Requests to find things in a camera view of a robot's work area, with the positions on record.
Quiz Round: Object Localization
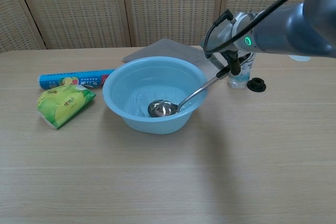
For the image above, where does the round black plastic cap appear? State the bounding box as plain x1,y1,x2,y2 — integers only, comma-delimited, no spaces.
247,77,267,93

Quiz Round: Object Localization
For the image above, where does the woven wooden folding screen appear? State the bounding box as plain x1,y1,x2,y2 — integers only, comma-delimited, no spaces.
0,0,336,53

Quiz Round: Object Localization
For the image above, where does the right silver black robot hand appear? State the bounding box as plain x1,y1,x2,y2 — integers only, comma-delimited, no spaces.
201,18,253,77

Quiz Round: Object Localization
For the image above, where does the yellow-green snack bag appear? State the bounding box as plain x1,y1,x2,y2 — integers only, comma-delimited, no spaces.
37,84,97,130

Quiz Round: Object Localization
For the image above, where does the grey cloth in plastic bag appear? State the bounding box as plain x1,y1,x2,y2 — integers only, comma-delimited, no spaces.
122,38,229,78

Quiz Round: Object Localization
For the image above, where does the clear plastic water bottle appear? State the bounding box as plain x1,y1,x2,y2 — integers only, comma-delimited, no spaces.
227,52,256,90

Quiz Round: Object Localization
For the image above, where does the blue cling film roll box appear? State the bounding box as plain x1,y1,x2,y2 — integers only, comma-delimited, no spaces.
38,69,116,90

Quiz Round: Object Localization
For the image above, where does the steel ladle with black handle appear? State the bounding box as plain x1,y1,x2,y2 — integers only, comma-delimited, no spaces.
148,67,229,118

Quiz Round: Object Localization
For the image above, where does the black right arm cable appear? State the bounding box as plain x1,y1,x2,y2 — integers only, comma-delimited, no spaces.
203,0,332,54

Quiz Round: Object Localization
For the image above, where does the light blue plastic basin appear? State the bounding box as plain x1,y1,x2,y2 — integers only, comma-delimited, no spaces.
102,56,209,135

